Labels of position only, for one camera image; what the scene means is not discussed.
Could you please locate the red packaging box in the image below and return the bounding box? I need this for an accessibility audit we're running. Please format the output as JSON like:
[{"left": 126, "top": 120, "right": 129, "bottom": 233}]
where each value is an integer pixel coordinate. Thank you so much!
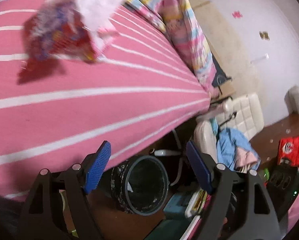
[{"left": 277, "top": 136, "right": 299, "bottom": 168}]

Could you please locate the white pink-edged cloth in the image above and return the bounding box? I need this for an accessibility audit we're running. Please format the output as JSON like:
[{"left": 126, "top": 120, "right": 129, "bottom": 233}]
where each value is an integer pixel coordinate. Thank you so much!
[{"left": 52, "top": 0, "right": 133, "bottom": 53}]

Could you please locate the stack of books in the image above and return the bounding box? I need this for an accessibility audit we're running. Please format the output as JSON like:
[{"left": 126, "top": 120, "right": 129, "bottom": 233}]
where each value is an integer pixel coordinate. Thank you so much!
[{"left": 163, "top": 189, "right": 207, "bottom": 220}]

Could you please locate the dark blue pillow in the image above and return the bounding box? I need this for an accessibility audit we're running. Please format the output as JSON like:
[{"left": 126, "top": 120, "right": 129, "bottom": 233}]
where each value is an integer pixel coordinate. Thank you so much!
[{"left": 212, "top": 55, "right": 232, "bottom": 87}]

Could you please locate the black round trash bin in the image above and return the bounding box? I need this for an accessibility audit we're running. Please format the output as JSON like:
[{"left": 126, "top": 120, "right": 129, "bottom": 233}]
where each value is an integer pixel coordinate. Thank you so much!
[{"left": 110, "top": 155, "right": 169, "bottom": 216}]

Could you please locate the pink striped bed mattress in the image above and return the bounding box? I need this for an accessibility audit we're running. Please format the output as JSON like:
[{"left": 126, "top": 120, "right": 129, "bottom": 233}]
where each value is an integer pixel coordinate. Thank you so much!
[{"left": 0, "top": 0, "right": 210, "bottom": 199}]

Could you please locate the red snack wrapper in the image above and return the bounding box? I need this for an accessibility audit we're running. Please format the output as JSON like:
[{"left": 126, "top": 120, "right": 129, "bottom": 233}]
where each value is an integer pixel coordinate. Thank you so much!
[{"left": 23, "top": 0, "right": 96, "bottom": 62}]

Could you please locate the colourful cartoon quilt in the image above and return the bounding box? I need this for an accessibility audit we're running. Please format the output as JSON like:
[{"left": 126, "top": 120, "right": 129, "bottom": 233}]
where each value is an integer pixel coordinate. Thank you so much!
[{"left": 126, "top": 0, "right": 219, "bottom": 99}]

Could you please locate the pink garment on chair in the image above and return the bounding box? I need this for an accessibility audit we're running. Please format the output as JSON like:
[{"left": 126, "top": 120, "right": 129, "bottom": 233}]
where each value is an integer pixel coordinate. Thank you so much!
[{"left": 235, "top": 147, "right": 258, "bottom": 168}]

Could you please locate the white bag by wall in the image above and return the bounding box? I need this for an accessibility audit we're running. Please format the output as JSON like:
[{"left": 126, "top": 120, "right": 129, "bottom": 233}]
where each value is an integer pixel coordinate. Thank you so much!
[{"left": 284, "top": 85, "right": 299, "bottom": 114}]

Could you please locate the cream leather office chair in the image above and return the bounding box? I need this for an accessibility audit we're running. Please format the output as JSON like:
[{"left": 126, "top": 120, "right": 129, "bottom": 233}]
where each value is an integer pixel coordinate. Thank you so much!
[{"left": 193, "top": 93, "right": 264, "bottom": 161}]

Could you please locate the blue cloth on chair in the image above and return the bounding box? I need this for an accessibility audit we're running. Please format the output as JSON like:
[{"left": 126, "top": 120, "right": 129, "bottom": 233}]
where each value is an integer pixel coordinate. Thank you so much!
[{"left": 210, "top": 118, "right": 261, "bottom": 173}]

